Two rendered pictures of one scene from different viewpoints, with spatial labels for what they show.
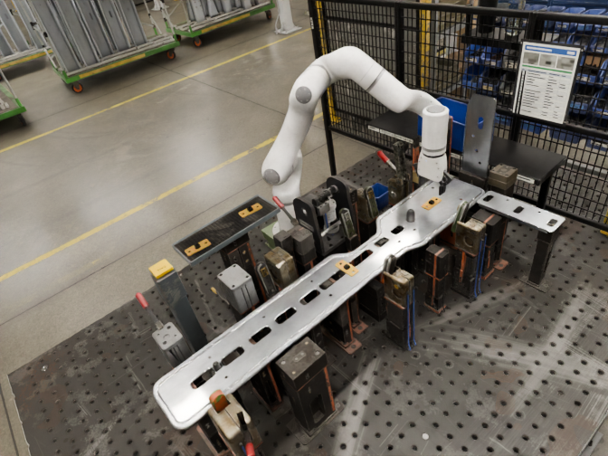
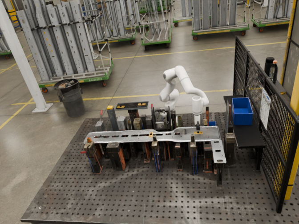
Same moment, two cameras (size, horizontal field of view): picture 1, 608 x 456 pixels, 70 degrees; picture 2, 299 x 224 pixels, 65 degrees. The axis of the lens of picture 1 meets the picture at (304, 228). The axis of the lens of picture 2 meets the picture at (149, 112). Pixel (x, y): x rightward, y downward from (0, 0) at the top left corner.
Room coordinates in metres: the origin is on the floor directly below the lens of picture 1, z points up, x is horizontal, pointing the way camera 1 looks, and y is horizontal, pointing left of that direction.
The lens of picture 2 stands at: (-0.24, -1.48, 2.42)
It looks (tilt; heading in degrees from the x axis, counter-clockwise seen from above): 31 degrees down; 46
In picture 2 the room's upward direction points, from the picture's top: 10 degrees counter-clockwise
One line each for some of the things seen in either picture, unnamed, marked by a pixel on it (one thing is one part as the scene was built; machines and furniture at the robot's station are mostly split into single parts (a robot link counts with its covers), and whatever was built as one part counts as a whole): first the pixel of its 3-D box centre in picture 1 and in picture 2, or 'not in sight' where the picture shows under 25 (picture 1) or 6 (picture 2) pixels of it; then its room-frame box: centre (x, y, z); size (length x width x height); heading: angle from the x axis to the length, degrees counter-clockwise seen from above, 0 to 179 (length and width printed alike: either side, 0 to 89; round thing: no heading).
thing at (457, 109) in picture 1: (454, 124); (241, 110); (1.73, -0.75, 1.10); 0.30 x 0.17 x 0.13; 28
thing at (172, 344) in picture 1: (185, 368); (103, 136); (0.87, 0.47, 0.88); 0.11 x 0.10 x 0.36; 34
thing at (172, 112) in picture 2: (350, 230); (174, 128); (1.36, -0.19, 0.91); 0.07 x 0.05 x 0.42; 34
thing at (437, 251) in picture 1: (436, 280); (179, 157); (1.07, -0.44, 0.84); 0.11 x 0.08 x 0.29; 34
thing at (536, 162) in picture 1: (453, 140); (240, 117); (1.73, -0.76, 1.02); 0.90 x 0.22 x 0.03; 34
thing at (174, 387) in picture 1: (344, 273); (149, 135); (1.04, -0.10, 1.00); 1.38 x 0.22 x 0.02; 124
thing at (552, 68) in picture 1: (544, 82); (265, 108); (1.54, -1.02, 1.30); 0.23 x 0.02 x 0.31; 34
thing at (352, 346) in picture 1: (335, 311); (145, 146); (1.01, -0.05, 0.84); 0.17 x 0.06 x 0.29; 34
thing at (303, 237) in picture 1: (307, 270); (151, 131); (1.21, 0.02, 0.89); 0.13 x 0.11 x 0.38; 34
